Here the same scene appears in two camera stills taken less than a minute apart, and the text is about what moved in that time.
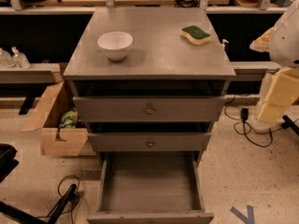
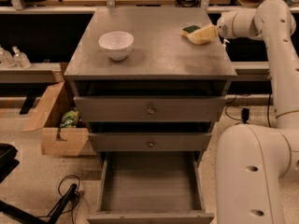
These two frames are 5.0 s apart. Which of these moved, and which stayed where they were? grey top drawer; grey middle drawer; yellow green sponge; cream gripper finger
Moved: cream gripper finger
Stayed: grey middle drawer; yellow green sponge; grey top drawer
